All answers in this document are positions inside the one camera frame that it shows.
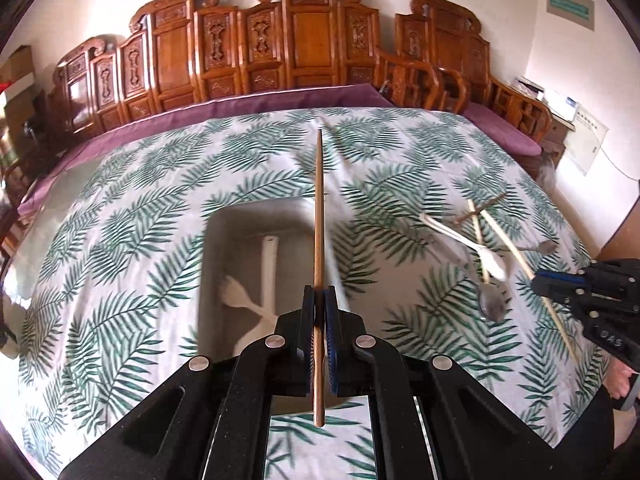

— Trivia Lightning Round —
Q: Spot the cream plastic ladle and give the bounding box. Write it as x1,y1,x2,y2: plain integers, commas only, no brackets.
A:
234,235,279,356

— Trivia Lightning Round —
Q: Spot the brown wooden chopstick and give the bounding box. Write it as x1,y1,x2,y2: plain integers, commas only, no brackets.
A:
312,128,326,428

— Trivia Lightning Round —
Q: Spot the cream plastic fork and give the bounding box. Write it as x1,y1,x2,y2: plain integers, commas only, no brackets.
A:
220,275,278,325

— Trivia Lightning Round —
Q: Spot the person's right hand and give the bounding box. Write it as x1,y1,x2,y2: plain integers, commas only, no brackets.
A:
603,358,636,400

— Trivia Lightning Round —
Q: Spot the light bamboo chopstick long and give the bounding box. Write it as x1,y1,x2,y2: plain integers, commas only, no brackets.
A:
480,210,578,363

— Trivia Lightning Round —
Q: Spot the small dark metal spoon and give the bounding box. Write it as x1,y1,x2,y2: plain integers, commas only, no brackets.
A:
516,240,558,256

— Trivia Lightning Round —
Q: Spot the cream plastic spoon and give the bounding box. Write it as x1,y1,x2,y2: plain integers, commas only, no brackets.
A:
419,212,508,282

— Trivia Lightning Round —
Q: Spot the light bamboo chopstick short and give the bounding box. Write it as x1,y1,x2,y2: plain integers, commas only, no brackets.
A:
466,200,490,284

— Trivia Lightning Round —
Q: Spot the dark brown chopstick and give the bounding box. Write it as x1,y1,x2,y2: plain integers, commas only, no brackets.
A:
454,192,506,224

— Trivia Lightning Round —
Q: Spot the palm leaf tablecloth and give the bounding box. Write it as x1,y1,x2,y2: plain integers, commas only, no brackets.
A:
1,107,608,479

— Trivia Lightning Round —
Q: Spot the white paper chart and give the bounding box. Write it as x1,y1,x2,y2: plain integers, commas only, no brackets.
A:
564,105,608,174

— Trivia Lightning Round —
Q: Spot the purple armchair cushion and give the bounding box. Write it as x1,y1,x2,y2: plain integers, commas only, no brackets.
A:
463,102,542,156

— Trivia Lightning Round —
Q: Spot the grey rectangular tray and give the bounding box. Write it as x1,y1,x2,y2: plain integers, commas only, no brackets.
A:
196,198,352,416

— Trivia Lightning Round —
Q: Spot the carved wooden armchair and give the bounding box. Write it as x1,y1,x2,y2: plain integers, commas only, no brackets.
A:
395,0,552,142

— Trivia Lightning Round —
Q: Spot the purple sofa cushion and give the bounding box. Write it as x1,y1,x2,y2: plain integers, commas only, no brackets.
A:
17,84,390,217

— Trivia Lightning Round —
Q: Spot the carved wooden sofa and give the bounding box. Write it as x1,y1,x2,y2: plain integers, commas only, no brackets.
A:
49,0,444,141

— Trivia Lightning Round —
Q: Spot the wall electrical panel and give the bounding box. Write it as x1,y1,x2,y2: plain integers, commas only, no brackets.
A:
547,0,596,30

